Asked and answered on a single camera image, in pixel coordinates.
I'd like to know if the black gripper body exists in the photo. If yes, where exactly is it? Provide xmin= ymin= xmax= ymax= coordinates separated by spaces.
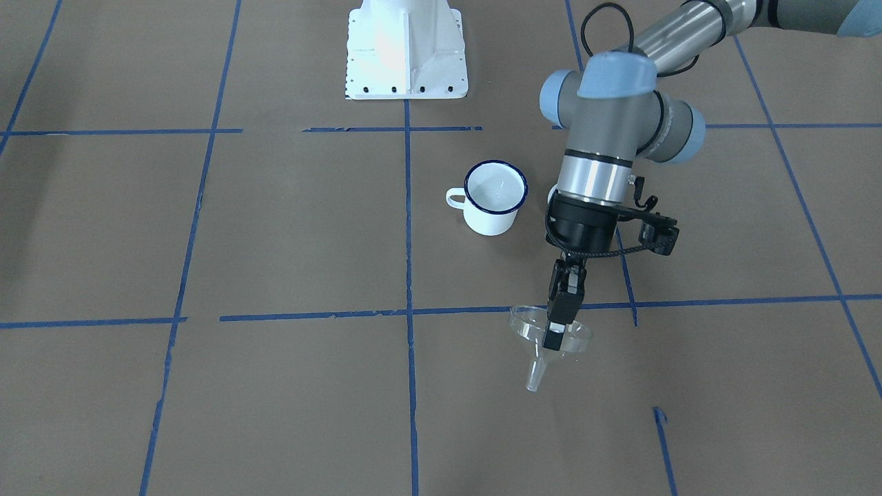
xmin=546 ymin=196 xmax=620 ymax=258

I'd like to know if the clear plastic funnel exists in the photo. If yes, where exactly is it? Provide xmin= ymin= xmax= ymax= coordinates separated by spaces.
xmin=509 ymin=305 xmax=593 ymax=393

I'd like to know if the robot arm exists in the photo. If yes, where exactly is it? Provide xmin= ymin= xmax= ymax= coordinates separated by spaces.
xmin=540 ymin=1 xmax=880 ymax=337

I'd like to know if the white mug lid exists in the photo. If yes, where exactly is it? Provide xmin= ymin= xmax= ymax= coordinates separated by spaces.
xmin=547 ymin=183 xmax=558 ymax=207

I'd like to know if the white enamel mug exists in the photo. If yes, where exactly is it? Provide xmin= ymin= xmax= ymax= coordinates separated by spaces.
xmin=444 ymin=160 xmax=529 ymax=236

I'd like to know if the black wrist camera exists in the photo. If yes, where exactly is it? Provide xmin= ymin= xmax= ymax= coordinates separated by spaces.
xmin=637 ymin=214 xmax=680 ymax=256

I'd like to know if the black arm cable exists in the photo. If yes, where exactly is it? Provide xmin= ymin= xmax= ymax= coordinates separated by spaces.
xmin=580 ymin=3 xmax=704 ymax=78

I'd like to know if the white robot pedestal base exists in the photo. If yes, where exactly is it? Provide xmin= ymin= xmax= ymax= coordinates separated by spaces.
xmin=345 ymin=1 xmax=469 ymax=101

